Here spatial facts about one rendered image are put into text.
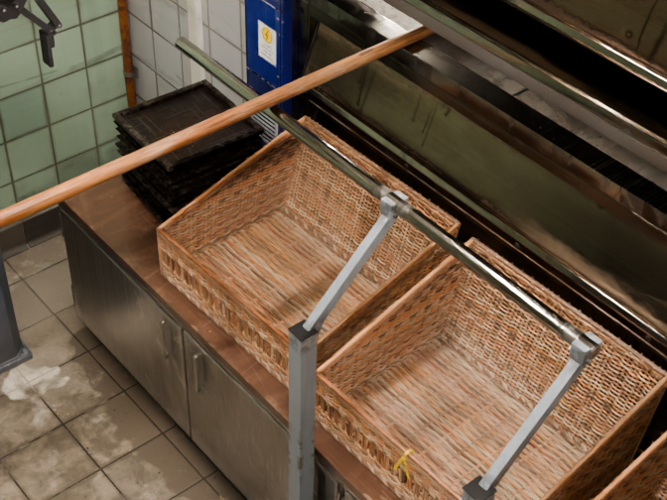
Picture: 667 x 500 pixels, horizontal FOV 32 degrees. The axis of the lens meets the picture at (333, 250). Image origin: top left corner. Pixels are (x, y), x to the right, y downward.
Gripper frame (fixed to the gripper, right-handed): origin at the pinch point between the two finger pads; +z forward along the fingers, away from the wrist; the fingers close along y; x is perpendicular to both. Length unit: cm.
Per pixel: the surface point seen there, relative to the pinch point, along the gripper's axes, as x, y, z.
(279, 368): 39, -34, 71
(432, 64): 31, -82, 13
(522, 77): 68, -66, -8
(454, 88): 38, -81, 15
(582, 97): 82, -66, -10
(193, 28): -61, -81, 45
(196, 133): 22.3, -25.3, 12.7
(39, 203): 22.4, 9.5, 13.9
